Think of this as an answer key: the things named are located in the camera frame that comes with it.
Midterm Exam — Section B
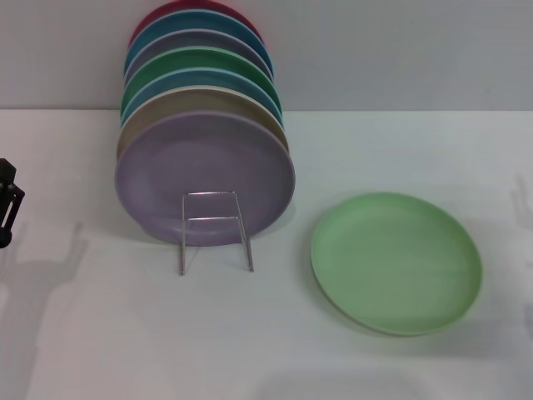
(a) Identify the light green plate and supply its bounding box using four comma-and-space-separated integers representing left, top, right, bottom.
310, 190, 484, 338

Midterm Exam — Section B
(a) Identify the beige plate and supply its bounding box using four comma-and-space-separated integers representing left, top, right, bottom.
116, 84, 290, 162

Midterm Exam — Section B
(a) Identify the light blue plate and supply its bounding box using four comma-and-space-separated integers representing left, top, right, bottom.
120, 66, 285, 128

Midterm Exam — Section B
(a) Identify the dark green plate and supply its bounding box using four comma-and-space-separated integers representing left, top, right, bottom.
121, 45, 282, 113

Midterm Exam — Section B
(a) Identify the crimson red plate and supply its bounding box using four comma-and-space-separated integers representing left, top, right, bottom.
127, 0, 262, 49

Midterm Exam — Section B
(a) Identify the grey lilac plate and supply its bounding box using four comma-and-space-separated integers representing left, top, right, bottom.
123, 28, 274, 80

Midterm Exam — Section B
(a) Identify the teal blue plate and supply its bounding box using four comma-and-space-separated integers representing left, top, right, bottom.
123, 10, 274, 78

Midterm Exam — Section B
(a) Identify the metal wire plate rack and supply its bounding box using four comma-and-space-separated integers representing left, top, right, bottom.
178, 190, 255, 277

